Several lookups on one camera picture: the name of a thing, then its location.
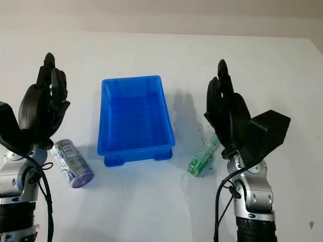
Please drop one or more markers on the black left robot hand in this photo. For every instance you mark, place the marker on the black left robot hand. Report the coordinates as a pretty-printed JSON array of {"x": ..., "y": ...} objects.
[{"x": 32, "y": 111}]

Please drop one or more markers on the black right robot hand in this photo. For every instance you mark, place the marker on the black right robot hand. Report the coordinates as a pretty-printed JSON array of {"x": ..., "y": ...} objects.
[{"x": 227, "y": 113}]

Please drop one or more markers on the purple printed can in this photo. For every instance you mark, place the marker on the purple printed can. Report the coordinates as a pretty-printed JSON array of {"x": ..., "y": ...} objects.
[{"x": 72, "y": 161}]

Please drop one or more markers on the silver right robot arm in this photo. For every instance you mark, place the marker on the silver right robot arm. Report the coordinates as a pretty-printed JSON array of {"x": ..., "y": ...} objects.
[{"x": 255, "y": 196}]

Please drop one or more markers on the blue plastic tray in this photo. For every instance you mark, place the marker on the blue plastic tray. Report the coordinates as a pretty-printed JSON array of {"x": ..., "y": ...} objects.
[{"x": 133, "y": 118}]

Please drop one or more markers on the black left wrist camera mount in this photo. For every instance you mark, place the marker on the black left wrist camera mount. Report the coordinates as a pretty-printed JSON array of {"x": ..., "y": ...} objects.
[{"x": 7, "y": 126}]

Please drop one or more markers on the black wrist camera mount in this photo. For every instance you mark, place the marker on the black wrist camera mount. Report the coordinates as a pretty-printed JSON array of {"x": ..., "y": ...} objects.
[
  {"x": 7, "y": 126},
  {"x": 270, "y": 133}
]

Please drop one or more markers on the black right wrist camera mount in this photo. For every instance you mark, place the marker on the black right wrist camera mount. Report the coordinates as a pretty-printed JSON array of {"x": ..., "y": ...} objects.
[{"x": 270, "y": 133}]

